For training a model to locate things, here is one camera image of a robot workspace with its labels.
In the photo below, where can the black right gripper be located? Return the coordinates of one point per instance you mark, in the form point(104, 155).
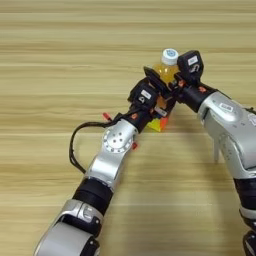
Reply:
point(193, 96)

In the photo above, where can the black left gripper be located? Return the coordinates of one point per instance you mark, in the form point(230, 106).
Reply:
point(141, 118)

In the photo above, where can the orange juice bottle white cap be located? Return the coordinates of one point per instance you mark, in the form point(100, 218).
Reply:
point(165, 71)

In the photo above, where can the red and black marker pen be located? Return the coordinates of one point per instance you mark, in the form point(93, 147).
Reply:
point(106, 116)

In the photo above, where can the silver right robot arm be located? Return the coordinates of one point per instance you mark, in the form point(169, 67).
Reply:
point(226, 126)

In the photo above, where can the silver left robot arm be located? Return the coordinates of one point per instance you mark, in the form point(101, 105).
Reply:
point(113, 143)

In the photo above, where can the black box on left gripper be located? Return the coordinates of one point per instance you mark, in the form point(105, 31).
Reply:
point(145, 96)

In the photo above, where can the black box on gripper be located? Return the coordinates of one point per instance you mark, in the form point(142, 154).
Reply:
point(145, 96)
point(190, 66)

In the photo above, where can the colourful puzzle cube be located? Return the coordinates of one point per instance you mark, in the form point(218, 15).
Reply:
point(160, 124)

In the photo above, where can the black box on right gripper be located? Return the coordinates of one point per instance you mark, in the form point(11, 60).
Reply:
point(190, 66)

